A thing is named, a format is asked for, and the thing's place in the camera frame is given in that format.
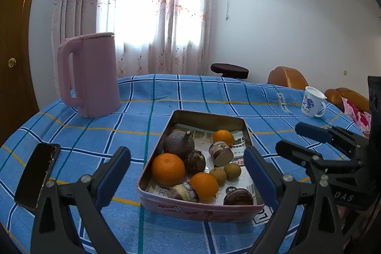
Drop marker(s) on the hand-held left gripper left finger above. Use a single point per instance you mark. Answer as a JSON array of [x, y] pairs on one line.
[[114, 173]]

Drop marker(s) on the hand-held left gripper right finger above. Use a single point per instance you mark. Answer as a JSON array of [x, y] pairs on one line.
[[260, 176]]

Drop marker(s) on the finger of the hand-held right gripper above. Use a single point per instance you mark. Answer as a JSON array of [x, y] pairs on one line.
[[294, 151], [312, 132]]

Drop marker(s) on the yellow-brown longan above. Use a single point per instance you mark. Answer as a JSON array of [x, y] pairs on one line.
[[218, 176], [232, 171]]

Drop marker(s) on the brown round pastry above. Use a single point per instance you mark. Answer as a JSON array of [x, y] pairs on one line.
[[195, 161], [238, 197]]

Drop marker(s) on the round cake slice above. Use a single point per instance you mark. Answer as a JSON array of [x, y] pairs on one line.
[[221, 153]]

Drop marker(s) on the large orange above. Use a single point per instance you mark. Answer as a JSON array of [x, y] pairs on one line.
[[168, 169]]

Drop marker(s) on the medium orange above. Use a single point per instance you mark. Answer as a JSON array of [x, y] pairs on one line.
[[204, 186]]

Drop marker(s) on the cream chocolate pastry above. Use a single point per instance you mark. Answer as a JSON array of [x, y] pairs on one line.
[[183, 192]]

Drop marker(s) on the rectangular metal tin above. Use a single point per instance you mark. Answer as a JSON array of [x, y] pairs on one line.
[[193, 211]]

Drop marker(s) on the white mug with blue print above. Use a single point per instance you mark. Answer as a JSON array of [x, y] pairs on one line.
[[309, 102]]

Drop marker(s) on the pink floral cloth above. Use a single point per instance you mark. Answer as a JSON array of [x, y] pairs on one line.
[[357, 115]]

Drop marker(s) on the blue plaid tablecloth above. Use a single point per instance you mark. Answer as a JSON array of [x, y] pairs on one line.
[[89, 129]]

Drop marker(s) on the small orange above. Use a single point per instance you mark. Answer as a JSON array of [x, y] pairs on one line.
[[223, 137]]

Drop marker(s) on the brown leather sofa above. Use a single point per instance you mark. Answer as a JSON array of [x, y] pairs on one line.
[[354, 96]]

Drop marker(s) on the brown leather armchair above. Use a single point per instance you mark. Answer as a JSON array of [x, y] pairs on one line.
[[287, 78]]

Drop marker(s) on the purple passion fruit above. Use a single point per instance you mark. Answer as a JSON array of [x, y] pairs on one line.
[[178, 143]]

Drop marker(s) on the black smartphone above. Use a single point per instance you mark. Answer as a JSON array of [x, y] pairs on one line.
[[37, 173]]

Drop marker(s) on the pink electric kettle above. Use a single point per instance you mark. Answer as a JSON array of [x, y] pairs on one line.
[[95, 78]]

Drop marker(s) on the dark round stool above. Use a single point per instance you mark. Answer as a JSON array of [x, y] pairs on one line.
[[229, 69]]

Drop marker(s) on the brass door knob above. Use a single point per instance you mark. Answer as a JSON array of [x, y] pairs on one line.
[[12, 62]]

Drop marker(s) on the sheer floral curtain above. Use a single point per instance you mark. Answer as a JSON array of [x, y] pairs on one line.
[[134, 4]]

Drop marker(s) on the wooden door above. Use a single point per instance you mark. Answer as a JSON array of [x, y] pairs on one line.
[[15, 19]]

